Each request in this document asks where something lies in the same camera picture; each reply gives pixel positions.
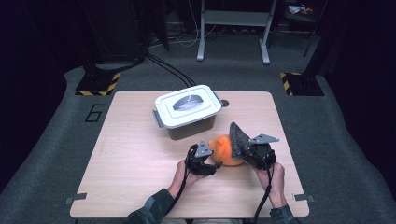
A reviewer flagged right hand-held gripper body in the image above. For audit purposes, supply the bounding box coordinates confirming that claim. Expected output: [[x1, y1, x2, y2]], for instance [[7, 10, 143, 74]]
[[242, 133, 280, 171]]

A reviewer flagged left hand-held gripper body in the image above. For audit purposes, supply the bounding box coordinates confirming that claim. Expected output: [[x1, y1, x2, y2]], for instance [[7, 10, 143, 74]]
[[185, 140, 214, 175]]

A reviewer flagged orange plush toy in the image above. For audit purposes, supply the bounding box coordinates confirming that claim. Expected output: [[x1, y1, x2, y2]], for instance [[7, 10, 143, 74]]
[[207, 133, 246, 167]]

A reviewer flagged grey fluffy towel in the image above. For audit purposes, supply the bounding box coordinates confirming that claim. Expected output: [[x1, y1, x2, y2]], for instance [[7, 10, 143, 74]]
[[228, 121, 251, 161]]

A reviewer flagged grey transparent storage box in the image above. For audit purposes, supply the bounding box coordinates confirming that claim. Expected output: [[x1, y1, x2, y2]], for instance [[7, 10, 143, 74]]
[[152, 91, 224, 141]]

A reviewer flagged white box lid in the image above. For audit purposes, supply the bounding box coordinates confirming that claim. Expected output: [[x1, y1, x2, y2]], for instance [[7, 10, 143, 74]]
[[154, 84, 223, 130]]

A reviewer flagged person's left hand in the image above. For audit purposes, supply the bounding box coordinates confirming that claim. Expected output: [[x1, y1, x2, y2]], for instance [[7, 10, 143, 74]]
[[167, 159, 207, 200]]

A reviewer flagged person's right hand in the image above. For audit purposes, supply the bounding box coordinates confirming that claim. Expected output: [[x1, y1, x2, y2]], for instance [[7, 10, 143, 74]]
[[253, 161, 288, 209]]

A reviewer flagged grey tape tab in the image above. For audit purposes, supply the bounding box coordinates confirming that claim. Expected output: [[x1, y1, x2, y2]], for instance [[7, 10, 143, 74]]
[[293, 193, 316, 203], [64, 192, 88, 205]]

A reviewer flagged black yellow striped stand base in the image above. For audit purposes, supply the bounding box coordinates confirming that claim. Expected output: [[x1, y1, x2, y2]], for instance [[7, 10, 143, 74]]
[[75, 72, 121, 97], [279, 72, 325, 97]]

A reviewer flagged white metal stand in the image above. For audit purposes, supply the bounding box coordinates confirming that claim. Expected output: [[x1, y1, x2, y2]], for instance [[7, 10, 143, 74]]
[[196, 0, 271, 65]]

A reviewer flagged small white orange object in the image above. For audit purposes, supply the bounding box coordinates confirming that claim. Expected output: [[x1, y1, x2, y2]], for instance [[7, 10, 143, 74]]
[[289, 4, 314, 16]]

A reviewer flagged black cabinet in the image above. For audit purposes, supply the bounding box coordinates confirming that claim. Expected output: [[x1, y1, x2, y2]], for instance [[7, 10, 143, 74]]
[[82, 0, 148, 63]]

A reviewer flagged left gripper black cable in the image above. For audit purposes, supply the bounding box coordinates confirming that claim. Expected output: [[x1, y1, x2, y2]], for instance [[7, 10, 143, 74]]
[[163, 148, 192, 217]]

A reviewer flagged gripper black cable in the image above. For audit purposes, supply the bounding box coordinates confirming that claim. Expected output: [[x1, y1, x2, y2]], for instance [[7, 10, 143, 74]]
[[251, 152, 276, 224], [163, 148, 192, 217]]

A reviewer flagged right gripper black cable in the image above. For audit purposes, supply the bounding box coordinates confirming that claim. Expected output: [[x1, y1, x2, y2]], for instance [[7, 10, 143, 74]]
[[251, 152, 276, 224]]

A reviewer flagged black floor cable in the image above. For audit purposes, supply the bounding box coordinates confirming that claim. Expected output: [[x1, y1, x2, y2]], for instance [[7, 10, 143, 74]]
[[145, 55, 192, 89], [146, 53, 198, 88]]

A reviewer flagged white floor cable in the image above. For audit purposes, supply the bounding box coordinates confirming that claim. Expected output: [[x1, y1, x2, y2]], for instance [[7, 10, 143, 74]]
[[174, 0, 219, 49]]

